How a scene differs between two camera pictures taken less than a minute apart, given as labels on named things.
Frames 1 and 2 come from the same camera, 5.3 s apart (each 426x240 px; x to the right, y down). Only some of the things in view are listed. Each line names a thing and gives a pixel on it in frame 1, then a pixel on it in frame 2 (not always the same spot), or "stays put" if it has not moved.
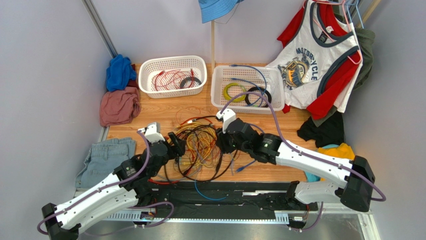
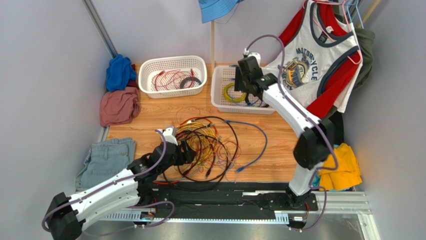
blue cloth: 120,73 stays put
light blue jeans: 103,157 stays put
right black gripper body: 225,140 to 241,81
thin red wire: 173,79 stays put
